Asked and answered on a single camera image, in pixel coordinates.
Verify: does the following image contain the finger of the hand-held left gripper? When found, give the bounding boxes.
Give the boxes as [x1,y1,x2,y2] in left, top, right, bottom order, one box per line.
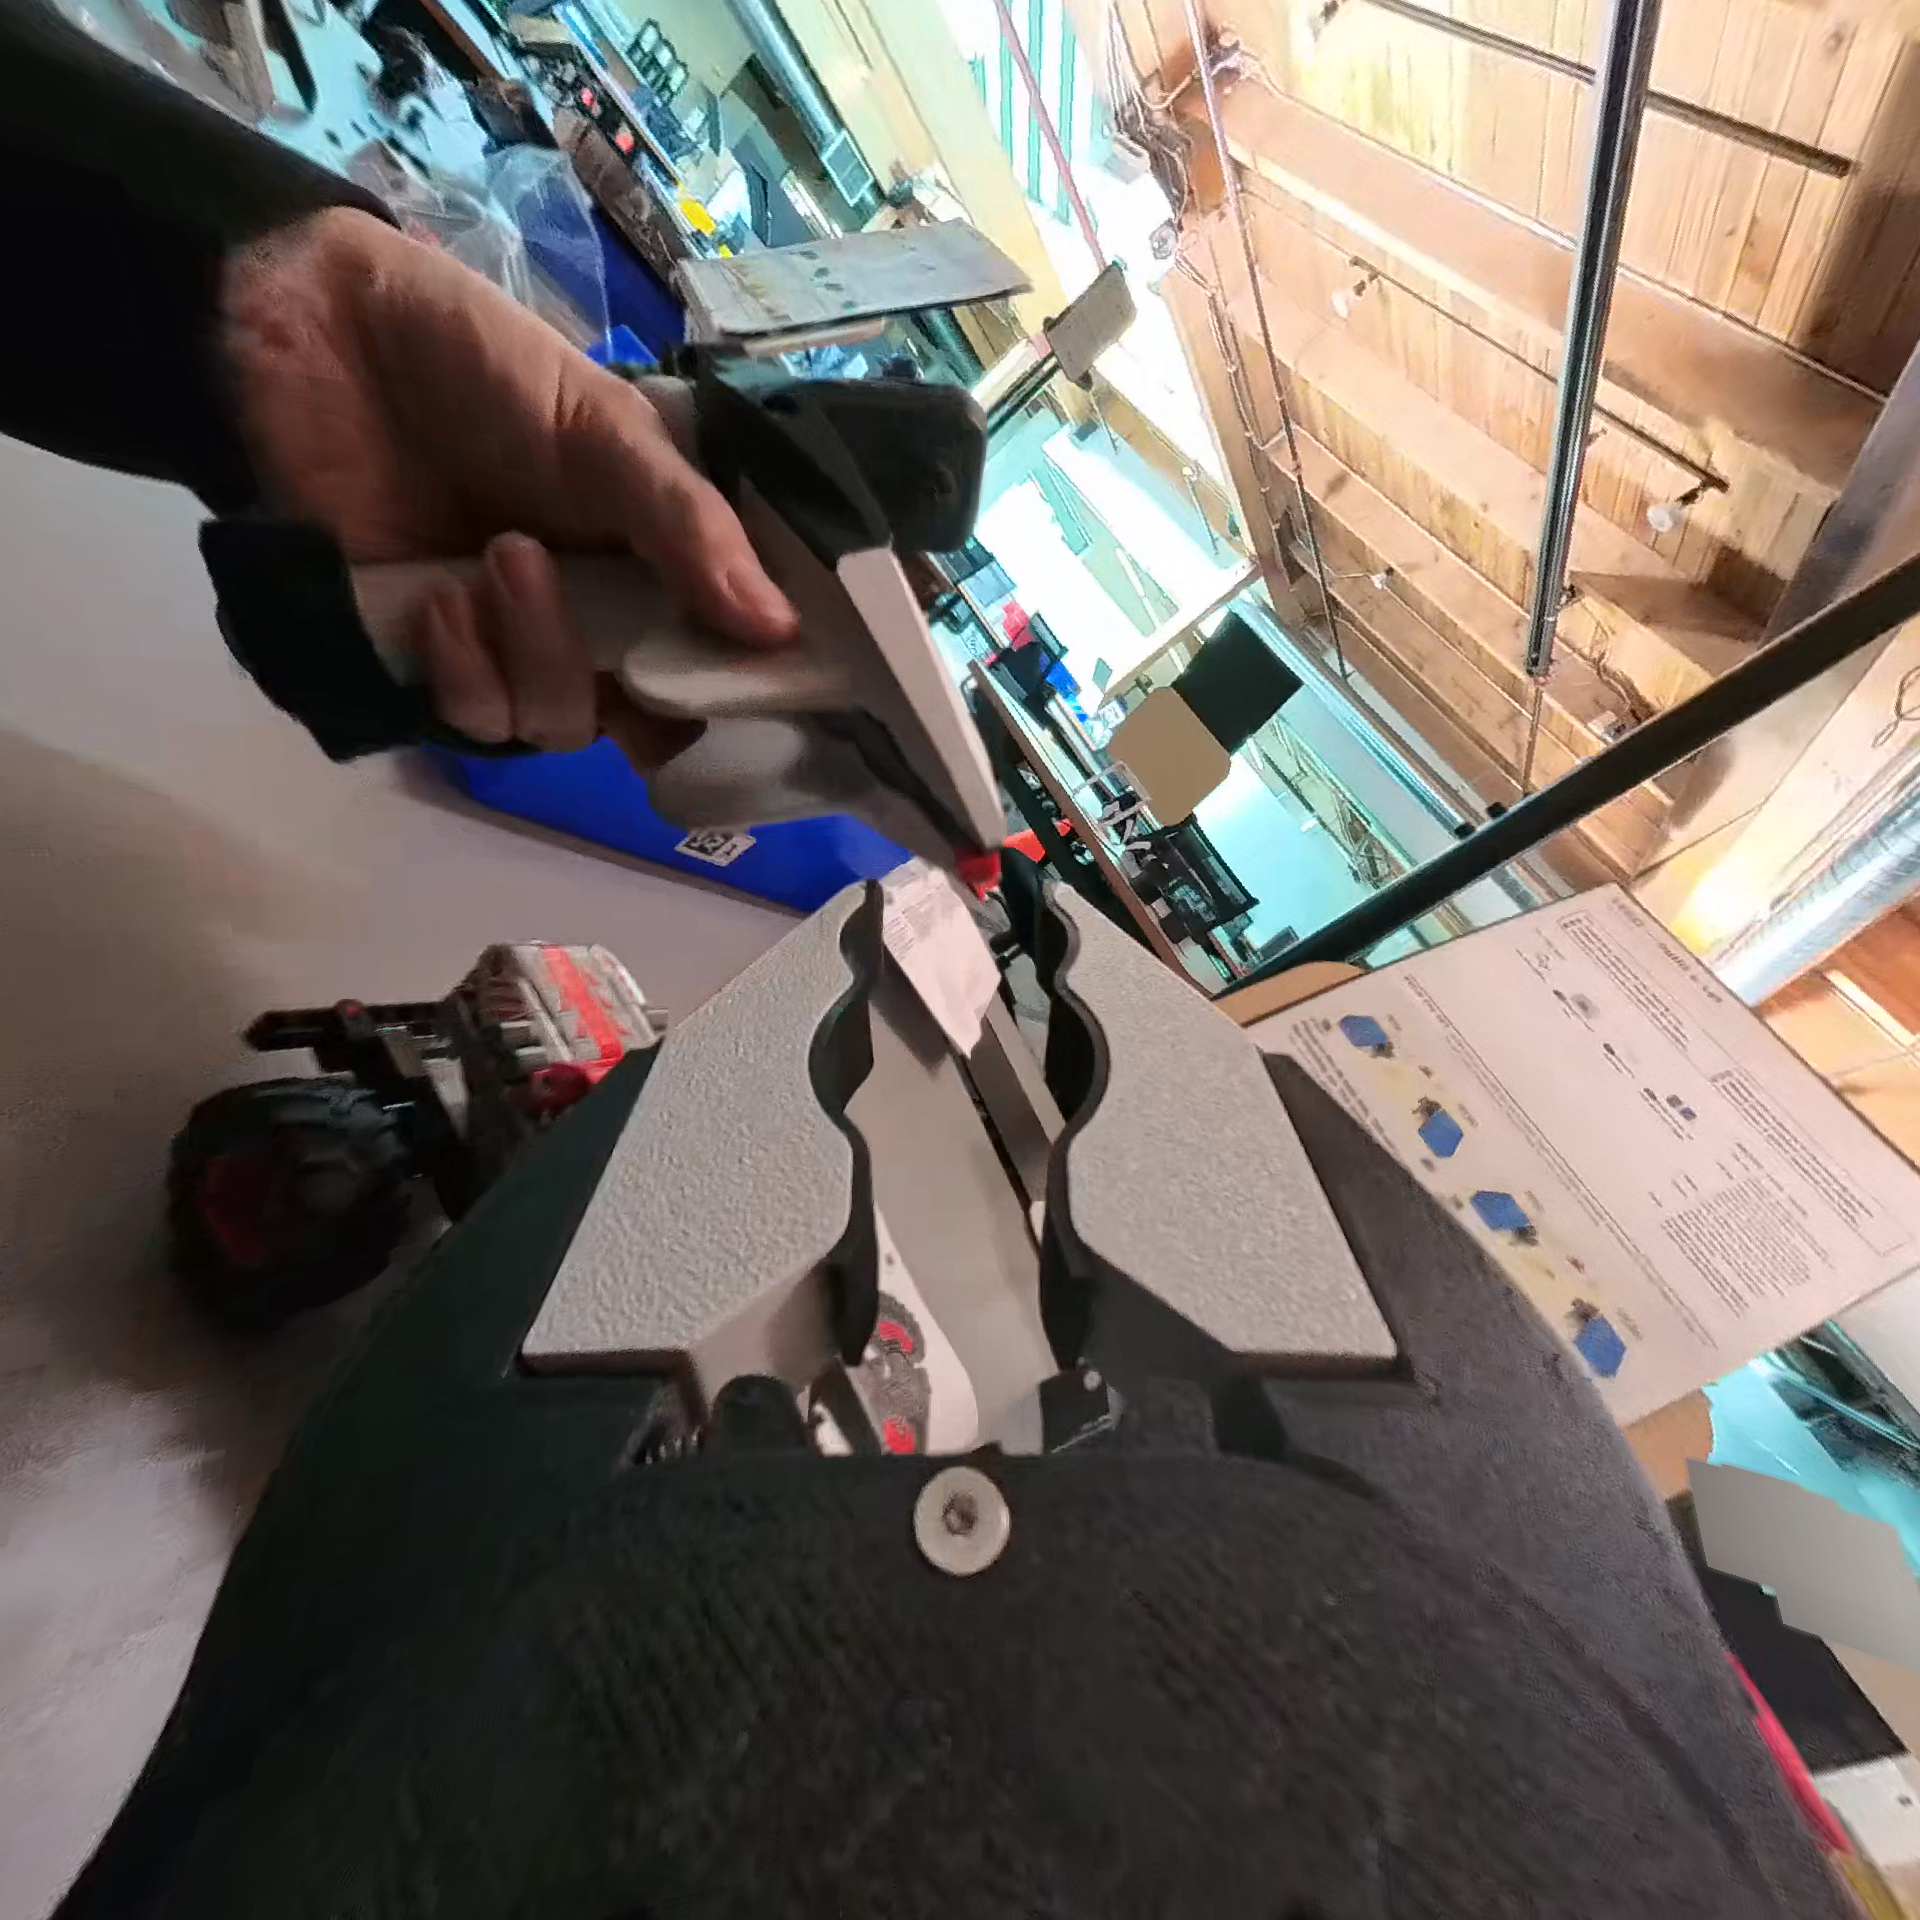
[834,544,1010,860]

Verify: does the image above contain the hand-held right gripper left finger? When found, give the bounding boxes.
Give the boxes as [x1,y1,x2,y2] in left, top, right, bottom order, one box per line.
[516,883,887,1378]

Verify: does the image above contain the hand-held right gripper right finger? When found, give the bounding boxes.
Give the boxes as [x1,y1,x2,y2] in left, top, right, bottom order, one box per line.
[1038,883,1407,1383]

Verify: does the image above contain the person's left forearm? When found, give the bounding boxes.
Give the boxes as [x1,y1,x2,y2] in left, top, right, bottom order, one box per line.
[0,0,404,514]

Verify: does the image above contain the white desk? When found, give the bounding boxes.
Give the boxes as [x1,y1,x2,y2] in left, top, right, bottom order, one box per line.
[0,435,819,1920]

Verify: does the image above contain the person's left hand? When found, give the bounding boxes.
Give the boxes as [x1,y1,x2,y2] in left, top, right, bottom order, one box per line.
[222,200,800,752]

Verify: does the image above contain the grey display board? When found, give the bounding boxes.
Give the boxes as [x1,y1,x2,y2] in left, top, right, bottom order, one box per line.
[679,222,1032,345]

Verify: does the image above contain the wooden display board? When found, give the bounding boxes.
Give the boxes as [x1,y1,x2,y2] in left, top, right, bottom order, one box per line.
[1211,886,1920,1503]

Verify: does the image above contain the toy instruction booklet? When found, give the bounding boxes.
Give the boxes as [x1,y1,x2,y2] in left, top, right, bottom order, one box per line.
[815,1020,1074,1457]

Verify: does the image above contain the beige rounded panel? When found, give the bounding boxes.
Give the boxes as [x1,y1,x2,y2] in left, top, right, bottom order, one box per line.
[1106,683,1234,828]

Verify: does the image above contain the white paper slip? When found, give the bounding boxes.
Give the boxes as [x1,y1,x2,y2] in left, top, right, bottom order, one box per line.
[878,863,1003,1058]

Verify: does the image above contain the red grey toy brick truck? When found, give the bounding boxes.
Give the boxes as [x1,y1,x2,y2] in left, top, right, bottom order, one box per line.
[164,939,672,1332]

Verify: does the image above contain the small blue plastic bin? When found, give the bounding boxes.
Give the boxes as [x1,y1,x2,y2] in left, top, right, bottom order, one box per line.
[582,194,694,374]

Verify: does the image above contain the black rectangular panel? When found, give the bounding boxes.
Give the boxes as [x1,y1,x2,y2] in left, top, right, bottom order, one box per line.
[1174,614,1308,755]

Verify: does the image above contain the large blue plastic bin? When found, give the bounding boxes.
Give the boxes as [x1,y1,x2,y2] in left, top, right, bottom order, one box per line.
[422,732,911,916]

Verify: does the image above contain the printed instruction sheet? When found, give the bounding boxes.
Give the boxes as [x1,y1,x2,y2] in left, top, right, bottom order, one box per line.
[1248,886,1920,1427]

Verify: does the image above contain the clear plastic bag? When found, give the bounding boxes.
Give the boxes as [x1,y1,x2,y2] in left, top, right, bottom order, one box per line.
[351,142,600,350]

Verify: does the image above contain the black pole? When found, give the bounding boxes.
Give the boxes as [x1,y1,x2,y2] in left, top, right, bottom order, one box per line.
[1216,562,1920,995]

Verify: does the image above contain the sign on metal post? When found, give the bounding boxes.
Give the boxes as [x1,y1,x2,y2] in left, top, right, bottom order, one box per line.
[982,264,1138,436]

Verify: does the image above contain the silver ventilation duct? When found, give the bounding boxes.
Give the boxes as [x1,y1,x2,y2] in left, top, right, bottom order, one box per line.
[1709,792,1920,1010]

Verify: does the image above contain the metal ceiling rail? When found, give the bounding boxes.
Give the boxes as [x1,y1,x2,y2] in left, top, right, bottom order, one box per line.
[1526,0,1663,682]

